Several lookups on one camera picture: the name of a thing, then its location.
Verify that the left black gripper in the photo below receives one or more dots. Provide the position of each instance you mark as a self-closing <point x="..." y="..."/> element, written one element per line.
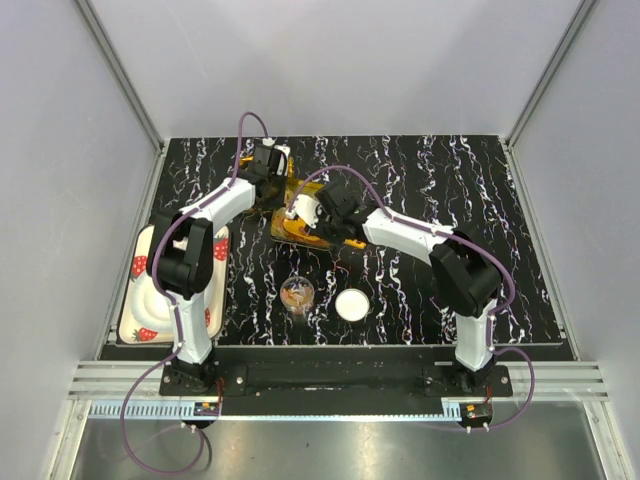
<point x="278" y="202"/>

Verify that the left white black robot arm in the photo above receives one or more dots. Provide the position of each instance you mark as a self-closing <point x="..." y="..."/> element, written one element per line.
<point x="181" y="255"/>

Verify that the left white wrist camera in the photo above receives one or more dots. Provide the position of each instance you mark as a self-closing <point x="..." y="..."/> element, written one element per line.
<point x="275" y="157"/>

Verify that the yellow plastic scoop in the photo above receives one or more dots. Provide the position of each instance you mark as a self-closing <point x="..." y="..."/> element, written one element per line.
<point x="354" y="243"/>

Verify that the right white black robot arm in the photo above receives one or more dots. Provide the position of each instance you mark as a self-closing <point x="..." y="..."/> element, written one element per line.
<point x="466" y="280"/>

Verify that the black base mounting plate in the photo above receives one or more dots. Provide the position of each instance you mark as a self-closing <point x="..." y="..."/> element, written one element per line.
<point x="332" y="391"/>

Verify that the right aluminium frame post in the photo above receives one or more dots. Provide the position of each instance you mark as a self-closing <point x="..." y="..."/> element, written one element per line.
<point x="568" y="39"/>

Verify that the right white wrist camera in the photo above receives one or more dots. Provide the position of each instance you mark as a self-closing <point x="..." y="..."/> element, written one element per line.
<point x="305" y="208"/>

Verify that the clear plastic jar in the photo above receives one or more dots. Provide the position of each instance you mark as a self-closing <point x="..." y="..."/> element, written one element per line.
<point x="297" y="296"/>

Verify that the aluminium rail base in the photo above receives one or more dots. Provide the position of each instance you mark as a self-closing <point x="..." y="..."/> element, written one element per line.
<point x="555" y="381"/>

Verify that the gold tin with gummies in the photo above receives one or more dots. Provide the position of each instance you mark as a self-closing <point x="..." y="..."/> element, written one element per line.
<point x="295" y="232"/>

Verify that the strawberry pattern tray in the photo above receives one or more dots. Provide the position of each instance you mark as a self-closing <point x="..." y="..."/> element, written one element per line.
<point x="130" y="332"/>

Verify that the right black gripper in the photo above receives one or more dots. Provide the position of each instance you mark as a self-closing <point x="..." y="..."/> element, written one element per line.
<point x="337" y="240"/>

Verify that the gold tin with lollipops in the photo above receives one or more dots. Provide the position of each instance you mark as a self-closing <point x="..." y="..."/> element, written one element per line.
<point x="252" y="164"/>

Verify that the black marble pattern mat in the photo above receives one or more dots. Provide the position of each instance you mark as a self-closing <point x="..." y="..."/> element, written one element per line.
<point x="450" y="180"/>

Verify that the white paper plate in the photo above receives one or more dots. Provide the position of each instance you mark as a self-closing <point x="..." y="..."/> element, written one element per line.
<point x="148" y="307"/>

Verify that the aluminium frame post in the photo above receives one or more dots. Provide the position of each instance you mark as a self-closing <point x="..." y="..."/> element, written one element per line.
<point x="568" y="39"/>
<point x="104" y="44"/>

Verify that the left aluminium frame post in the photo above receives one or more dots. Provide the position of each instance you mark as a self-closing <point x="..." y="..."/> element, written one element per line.
<point x="104" y="44"/>

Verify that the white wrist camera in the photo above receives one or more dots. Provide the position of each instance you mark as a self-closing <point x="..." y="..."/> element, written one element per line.
<point x="275" y="157"/>
<point x="305" y="208"/>

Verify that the white jar lid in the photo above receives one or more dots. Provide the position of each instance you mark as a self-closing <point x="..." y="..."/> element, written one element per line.
<point x="352" y="305"/>

